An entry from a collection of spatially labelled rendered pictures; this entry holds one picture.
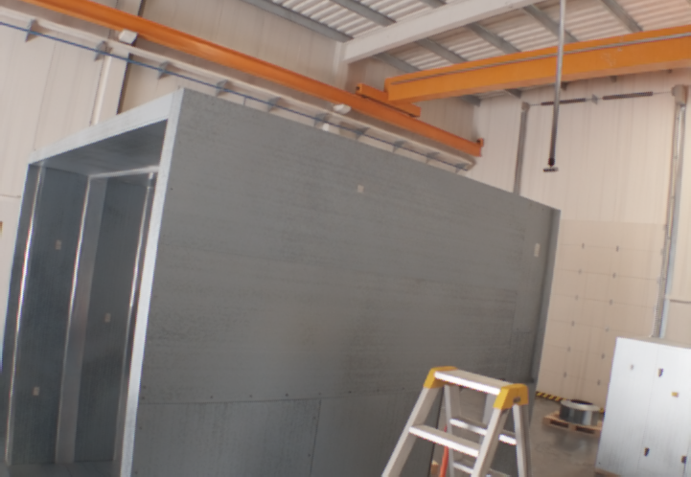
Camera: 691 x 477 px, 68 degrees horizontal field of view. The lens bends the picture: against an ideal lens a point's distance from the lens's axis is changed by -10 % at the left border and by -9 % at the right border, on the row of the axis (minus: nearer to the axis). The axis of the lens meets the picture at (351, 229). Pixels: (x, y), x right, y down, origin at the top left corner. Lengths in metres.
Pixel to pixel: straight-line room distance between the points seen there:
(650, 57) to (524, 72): 2.50
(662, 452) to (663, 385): 0.94
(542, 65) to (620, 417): 6.32
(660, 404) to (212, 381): 7.33
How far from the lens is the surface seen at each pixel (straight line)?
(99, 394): 5.81
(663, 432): 8.78
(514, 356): 3.52
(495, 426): 2.11
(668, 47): 10.15
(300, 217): 2.26
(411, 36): 11.79
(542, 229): 3.62
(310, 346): 2.37
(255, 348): 2.22
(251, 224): 2.14
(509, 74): 11.50
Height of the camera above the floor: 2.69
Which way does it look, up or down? 3 degrees up
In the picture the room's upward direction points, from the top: 8 degrees clockwise
